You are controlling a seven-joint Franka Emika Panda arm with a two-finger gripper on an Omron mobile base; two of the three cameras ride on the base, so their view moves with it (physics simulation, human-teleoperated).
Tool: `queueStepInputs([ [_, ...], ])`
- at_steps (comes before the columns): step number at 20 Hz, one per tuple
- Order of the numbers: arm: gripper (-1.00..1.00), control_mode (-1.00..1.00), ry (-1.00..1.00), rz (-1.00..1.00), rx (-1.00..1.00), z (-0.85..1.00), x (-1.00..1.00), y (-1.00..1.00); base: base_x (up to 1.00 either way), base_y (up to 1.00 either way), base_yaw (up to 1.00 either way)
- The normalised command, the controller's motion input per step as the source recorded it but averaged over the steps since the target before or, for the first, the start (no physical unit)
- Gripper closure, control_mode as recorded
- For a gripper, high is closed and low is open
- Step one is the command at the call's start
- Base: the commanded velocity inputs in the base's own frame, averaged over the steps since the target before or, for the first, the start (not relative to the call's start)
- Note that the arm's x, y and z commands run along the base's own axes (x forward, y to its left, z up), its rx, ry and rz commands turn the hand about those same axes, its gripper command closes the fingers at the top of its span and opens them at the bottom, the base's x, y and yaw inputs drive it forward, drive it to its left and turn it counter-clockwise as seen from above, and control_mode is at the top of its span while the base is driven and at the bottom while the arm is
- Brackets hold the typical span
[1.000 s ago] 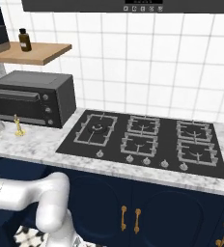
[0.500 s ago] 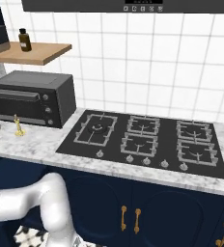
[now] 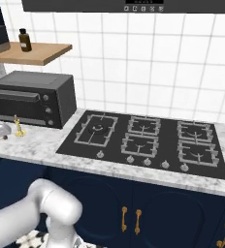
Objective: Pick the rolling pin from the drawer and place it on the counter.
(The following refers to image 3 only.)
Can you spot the black toaster oven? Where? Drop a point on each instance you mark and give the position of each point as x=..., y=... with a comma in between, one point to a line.
x=30, y=97

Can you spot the black range hood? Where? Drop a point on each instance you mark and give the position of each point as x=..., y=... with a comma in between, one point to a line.
x=85, y=6

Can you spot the silver hob knob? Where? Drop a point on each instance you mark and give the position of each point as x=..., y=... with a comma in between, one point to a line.
x=130, y=159
x=165, y=164
x=147, y=161
x=184, y=167
x=100, y=154

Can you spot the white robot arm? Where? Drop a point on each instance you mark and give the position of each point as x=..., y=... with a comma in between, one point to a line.
x=56, y=203

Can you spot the dark blue drawer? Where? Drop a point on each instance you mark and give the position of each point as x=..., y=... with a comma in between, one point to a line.
x=11, y=184

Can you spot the brown glass bottle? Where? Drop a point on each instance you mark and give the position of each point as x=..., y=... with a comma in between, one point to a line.
x=25, y=41

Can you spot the small golden figurine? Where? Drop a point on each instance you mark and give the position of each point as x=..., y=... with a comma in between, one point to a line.
x=19, y=130

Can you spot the black gas hob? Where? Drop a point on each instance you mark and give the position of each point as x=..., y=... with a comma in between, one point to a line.
x=169, y=145

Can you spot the wooden wall shelf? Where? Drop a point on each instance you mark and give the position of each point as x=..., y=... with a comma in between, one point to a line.
x=37, y=54

